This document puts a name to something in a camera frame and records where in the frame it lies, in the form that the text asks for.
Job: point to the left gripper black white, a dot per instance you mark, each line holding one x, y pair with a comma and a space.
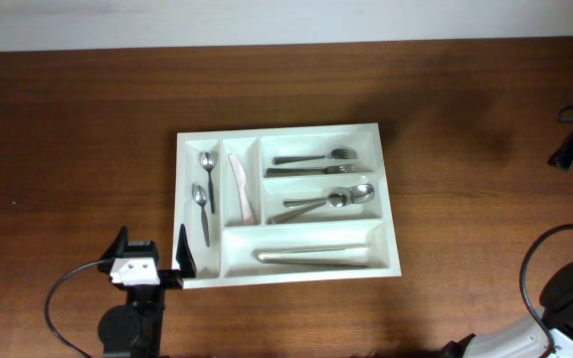
175, 277

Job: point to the small steel teaspoon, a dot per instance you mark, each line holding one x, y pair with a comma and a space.
200, 197
208, 161

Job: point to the white plastic knife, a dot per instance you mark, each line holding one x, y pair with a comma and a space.
247, 212

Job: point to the steel tongs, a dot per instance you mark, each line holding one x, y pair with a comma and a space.
334, 256

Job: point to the steel fork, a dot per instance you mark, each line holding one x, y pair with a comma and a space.
335, 154
337, 169

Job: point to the steel spoon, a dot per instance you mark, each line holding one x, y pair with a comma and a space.
336, 198
357, 194

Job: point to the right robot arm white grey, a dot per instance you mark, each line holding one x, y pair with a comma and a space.
545, 332

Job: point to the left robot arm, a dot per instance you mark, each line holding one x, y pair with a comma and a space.
134, 329

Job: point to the white plastic cutlery tray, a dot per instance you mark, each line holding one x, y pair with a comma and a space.
229, 261

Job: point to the steel spoon in tray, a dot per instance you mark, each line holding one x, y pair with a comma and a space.
336, 198

